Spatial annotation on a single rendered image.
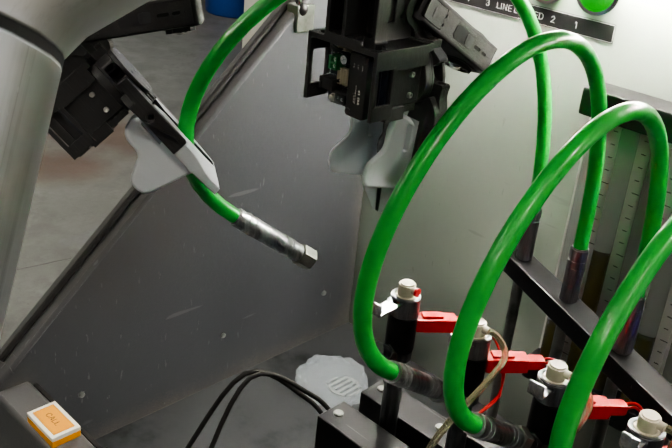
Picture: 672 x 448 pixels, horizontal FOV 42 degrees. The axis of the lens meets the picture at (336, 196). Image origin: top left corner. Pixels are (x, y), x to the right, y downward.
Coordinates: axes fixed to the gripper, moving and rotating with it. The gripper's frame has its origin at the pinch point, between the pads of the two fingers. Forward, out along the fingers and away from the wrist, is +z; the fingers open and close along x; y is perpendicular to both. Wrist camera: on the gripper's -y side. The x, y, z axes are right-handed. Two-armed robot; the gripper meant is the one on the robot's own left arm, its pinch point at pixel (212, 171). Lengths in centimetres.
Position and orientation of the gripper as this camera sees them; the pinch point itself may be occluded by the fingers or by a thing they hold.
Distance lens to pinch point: 76.1
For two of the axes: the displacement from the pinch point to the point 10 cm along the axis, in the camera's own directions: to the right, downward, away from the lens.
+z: 6.4, 7.2, 2.6
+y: -7.5, 6.6, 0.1
